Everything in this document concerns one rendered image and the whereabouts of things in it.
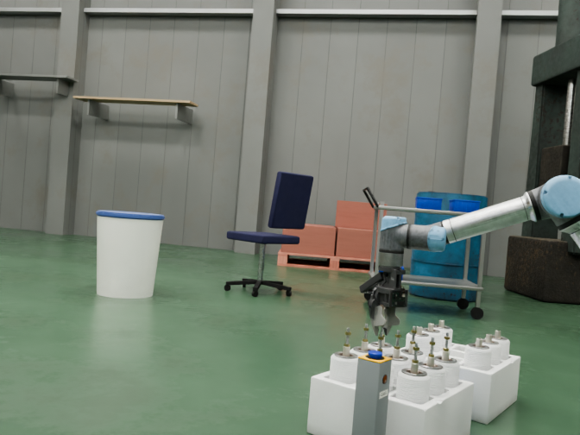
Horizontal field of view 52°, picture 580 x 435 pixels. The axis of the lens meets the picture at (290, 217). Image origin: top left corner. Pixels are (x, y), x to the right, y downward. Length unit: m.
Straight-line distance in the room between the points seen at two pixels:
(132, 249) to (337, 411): 2.52
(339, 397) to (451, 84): 7.01
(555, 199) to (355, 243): 5.48
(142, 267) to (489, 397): 2.63
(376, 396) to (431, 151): 6.90
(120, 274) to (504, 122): 5.86
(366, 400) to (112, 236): 2.78
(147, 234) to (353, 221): 3.90
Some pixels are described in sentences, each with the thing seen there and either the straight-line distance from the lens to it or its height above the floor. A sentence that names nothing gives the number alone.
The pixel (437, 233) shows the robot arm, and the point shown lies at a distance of 1.78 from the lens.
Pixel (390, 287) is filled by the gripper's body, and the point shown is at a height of 0.49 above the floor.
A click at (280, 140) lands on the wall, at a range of 8.67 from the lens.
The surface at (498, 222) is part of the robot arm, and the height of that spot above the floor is 0.71.
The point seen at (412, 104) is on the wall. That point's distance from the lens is 8.50.
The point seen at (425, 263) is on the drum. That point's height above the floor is 0.30.
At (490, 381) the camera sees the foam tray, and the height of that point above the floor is 0.15.
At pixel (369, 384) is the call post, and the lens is 1.68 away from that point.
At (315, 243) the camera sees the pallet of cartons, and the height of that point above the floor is 0.29.
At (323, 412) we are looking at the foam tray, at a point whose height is 0.08.
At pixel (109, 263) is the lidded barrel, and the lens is 4.19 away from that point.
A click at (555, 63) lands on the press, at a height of 2.38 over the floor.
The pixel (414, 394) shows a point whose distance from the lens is 1.81.
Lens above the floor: 0.71
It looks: 1 degrees down
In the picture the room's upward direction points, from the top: 5 degrees clockwise
